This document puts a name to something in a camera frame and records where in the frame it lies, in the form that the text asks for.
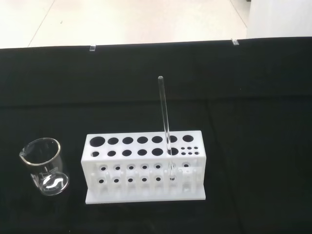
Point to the black cloth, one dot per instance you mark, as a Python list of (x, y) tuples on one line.
[(156, 97)]

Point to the clear glass beaker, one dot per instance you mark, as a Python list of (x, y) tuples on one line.
[(52, 170)]

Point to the clear cloth clip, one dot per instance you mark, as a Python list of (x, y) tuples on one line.
[(92, 47), (234, 41)]

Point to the white test tube rack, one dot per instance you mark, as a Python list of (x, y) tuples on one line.
[(146, 195)]

